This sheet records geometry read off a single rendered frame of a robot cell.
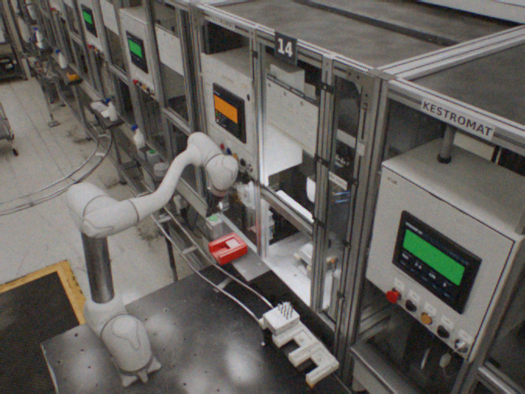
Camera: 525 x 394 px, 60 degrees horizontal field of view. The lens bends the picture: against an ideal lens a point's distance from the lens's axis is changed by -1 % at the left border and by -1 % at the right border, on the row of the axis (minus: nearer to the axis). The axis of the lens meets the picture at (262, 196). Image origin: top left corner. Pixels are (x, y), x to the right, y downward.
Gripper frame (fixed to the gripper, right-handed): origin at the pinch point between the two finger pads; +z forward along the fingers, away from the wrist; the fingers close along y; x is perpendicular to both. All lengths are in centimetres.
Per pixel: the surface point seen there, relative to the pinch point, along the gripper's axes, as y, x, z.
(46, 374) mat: -7, 90, 126
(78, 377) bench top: -37, 80, 35
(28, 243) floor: 117, 67, 186
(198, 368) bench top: -61, 35, 20
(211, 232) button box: -5.3, -1.0, 12.5
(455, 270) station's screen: -87, -1, -102
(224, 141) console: 17.1, -9.8, -32.0
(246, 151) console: 1.2, -8.8, -43.6
